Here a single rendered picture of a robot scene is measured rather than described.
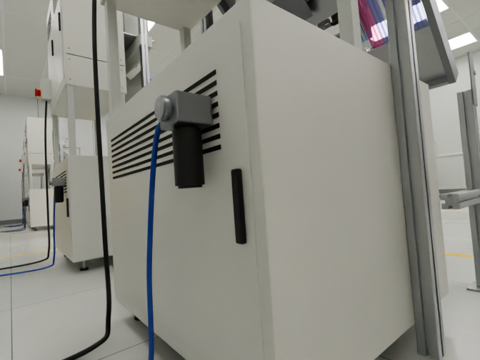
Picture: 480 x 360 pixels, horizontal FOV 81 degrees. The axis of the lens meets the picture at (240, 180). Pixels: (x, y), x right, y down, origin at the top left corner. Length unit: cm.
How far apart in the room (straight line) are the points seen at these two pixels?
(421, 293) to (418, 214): 17
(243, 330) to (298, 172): 23
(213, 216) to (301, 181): 14
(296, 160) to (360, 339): 32
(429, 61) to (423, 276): 78
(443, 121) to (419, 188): 748
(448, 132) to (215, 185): 778
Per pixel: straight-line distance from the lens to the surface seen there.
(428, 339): 78
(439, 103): 824
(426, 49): 123
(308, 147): 43
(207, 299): 50
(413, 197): 70
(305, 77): 46
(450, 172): 804
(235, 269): 41
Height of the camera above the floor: 36
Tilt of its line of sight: 2 degrees up
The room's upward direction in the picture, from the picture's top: 4 degrees counter-clockwise
